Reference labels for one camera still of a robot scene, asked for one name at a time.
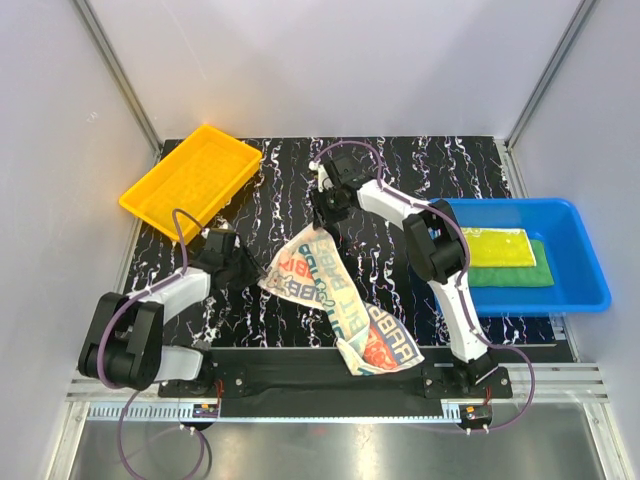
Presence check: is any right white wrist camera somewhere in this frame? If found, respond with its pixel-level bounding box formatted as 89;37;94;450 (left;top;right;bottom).
308;160;333;192

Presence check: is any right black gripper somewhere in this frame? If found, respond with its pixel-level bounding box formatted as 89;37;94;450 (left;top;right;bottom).
308;185;349;231

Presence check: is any white red printed towel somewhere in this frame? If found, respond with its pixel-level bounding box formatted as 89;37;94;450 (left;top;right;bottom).
259;225;424;376

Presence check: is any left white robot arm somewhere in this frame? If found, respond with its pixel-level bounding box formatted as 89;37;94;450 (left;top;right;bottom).
77;229;265;396

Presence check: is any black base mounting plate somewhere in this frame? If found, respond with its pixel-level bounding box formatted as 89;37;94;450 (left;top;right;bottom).
159;347;513;422

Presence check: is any purple cable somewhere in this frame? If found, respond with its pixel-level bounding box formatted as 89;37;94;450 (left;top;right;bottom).
308;140;536;434
97;208;217;478

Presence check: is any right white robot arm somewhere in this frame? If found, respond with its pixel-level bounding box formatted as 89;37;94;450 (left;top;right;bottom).
309;156;498;397

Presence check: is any yellow plastic tray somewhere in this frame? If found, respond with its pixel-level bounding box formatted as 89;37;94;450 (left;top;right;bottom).
119;124;263;242

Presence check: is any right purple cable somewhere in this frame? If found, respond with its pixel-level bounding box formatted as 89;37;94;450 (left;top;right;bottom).
308;140;536;434

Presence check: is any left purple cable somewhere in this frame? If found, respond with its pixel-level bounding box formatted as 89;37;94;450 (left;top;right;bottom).
97;208;217;478

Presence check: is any blue plastic bin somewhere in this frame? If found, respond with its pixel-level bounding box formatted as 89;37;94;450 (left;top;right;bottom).
448;198;611;317

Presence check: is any green microfibre towel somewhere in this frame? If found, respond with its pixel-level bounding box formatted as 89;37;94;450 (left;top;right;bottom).
468;239;555;288

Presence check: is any aluminium frame rail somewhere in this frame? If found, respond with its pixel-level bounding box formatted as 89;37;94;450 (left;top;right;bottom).
66;364;608;428

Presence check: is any yellow patterned towel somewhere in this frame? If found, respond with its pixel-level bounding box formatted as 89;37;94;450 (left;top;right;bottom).
462;227;536;268

